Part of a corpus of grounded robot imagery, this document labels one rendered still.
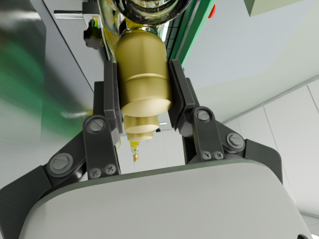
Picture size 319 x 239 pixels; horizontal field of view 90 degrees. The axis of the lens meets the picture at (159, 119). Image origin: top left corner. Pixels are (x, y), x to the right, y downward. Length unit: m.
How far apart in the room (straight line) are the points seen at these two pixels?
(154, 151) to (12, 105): 5.78
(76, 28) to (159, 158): 5.64
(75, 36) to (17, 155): 0.33
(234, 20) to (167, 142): 5.54
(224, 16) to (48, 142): 0.63
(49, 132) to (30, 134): 0.11
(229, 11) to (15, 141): 0.64
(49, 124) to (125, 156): 5.58
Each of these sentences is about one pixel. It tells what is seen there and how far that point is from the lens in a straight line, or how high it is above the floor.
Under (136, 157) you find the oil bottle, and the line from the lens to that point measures 1.06.
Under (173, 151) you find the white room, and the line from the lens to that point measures 6.04.
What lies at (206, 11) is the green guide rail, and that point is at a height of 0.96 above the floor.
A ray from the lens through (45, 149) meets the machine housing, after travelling 0.32.
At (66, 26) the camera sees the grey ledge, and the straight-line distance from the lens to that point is 0.45.
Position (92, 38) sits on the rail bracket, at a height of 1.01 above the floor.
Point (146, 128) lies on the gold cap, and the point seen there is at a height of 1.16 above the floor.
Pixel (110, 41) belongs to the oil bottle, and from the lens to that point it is 0.17.
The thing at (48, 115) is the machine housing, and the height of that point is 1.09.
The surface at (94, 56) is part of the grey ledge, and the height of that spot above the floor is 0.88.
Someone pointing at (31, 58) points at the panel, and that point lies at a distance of 0.25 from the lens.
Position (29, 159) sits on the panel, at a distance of 0.22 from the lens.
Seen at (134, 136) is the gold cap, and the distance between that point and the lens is 0.20.
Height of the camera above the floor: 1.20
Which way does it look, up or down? 15 degrees down
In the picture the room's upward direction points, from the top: 172 degrees clockwise
